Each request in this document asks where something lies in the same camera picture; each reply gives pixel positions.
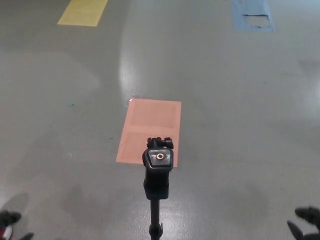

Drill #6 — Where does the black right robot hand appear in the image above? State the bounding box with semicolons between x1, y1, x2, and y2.
286;206;320;240

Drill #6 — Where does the torn blue floor marking patch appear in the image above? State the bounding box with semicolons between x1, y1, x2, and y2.
230;0;276;33

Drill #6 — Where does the yellow floor marking patch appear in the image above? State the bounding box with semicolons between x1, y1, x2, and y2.
56;0;109;27

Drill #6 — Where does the black phone stand tripod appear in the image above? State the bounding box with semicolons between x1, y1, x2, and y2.
142;136;175;240

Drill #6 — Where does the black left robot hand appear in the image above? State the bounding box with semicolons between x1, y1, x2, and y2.
0;210;35;240

